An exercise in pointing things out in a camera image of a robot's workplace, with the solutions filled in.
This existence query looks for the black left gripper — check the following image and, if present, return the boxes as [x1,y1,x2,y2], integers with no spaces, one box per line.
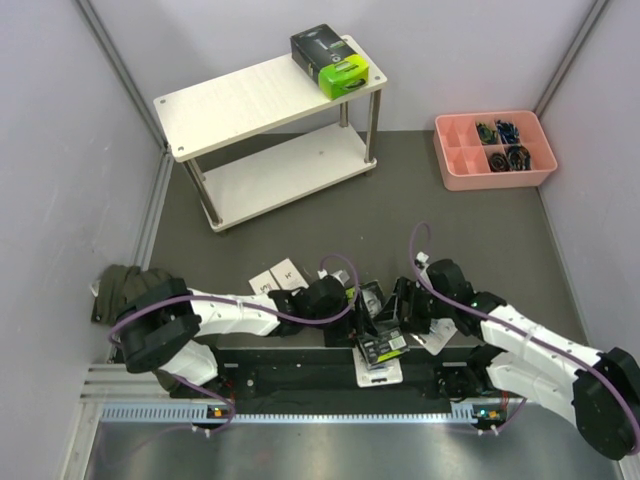
[305,291,379,348]

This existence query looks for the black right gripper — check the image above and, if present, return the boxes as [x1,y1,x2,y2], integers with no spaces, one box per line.
[374,277,453,335]

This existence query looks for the black green exfoliating razor box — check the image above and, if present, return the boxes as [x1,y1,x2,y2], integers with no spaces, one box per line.
[355,281,409,366]

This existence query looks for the black green Gillette razor box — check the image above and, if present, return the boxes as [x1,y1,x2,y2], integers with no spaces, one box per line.
[290,24,369,100]

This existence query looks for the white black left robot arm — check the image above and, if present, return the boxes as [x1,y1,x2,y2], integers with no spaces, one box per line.
[110,275,367,397]

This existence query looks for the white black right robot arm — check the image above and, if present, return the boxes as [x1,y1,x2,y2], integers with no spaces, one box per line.
[373,254,639,460]

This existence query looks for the white two-tier shelf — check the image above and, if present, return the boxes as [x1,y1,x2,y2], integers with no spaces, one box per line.
[154,55,388,233]

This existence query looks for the blue Gillette razor blister pack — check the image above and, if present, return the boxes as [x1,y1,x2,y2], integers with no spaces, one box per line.
[352,347,403,388]

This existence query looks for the blue tilted razor blister pack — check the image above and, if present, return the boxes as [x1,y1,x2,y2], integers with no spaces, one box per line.
[410,318,457,356]

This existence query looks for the white H razor box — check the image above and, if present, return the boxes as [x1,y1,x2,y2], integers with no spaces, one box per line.
[270,258,308,290]

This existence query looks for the white Harry's razor box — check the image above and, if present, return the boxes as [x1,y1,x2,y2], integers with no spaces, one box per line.
[249,270,279,295]

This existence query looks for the pink divided organizer bin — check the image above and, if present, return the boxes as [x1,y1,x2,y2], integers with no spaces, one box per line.
[434,110,558,191]

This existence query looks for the dark green cloth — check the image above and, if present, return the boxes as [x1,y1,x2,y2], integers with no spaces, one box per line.
[90,264,172,326]

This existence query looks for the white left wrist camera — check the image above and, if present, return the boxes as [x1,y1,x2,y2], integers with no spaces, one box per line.
[318,269,351,287]

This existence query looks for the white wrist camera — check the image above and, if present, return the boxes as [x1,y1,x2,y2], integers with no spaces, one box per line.
[415,252,429,269]
[318,269,351,287]

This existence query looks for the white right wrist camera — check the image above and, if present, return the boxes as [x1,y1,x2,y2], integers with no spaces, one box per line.
[415,252,429,269]

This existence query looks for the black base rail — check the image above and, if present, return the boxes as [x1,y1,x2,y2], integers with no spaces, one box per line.
[205,347,504,402]

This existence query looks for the blue green hair ties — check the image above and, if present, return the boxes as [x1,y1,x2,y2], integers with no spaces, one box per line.
[474,121,500,145]

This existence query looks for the black patterned hair ties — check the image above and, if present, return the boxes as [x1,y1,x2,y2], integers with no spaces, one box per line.
[505,144,533,172]

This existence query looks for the grey slotted cable duct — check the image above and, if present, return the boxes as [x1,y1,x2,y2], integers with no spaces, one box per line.
[99,402,511,425]

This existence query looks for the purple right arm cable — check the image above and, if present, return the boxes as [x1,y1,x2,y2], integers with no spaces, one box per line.
[408,221,640,441]

